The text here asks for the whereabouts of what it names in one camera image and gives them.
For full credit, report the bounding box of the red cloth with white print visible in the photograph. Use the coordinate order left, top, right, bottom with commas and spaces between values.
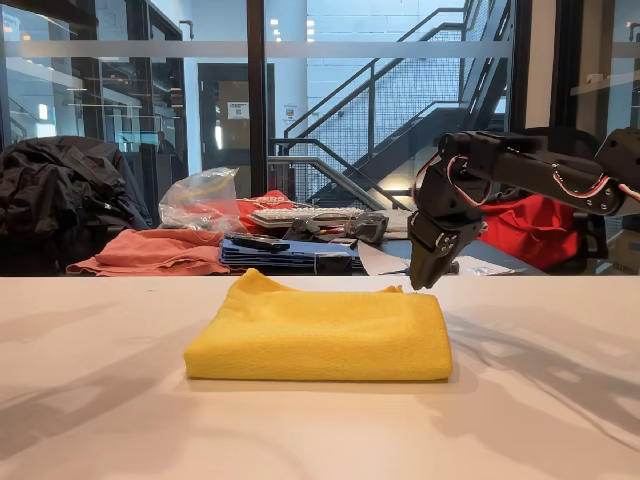
233, 189, 302, 234

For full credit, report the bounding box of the black metal staircase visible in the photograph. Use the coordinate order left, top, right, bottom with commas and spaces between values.
267, 0, 517, 212

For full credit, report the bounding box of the small black box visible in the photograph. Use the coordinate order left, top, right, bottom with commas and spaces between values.
313, 251, 354, 276

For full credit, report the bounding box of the white computer keyboard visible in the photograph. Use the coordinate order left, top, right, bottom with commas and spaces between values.
248, 205, 367, 229

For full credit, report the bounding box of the blue folded cloth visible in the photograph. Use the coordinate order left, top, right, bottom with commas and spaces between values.
218, 236, 367, 274

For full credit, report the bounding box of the black keypad phone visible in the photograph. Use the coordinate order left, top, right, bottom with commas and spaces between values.
230, 233, 292, 253

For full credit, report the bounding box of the yellow microfiber towel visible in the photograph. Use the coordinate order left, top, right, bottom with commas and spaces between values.
182, 267, 454, 384

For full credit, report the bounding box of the white paper sheet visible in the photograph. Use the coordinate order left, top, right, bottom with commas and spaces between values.
358, 243, 529, 277

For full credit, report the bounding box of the beige folded cloth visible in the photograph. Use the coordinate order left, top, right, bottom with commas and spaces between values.
384, 208, 417, 234

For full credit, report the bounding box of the clear plastic bag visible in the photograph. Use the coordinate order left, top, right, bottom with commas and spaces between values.
158, 166, 242, 234

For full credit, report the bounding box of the dark framed door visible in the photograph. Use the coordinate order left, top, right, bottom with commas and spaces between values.
196, 62, 277, 200

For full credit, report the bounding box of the orange folded cloth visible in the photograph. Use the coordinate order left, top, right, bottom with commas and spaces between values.
65, 228, 255, 278

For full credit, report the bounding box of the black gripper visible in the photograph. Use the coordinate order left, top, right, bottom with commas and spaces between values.
408, 209, 489, 293

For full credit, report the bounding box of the plain red cloth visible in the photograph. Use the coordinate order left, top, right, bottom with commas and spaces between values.
472, 193, 585, 272

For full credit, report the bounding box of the black jacket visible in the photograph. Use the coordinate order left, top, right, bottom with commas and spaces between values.
0, 135, 154, 277

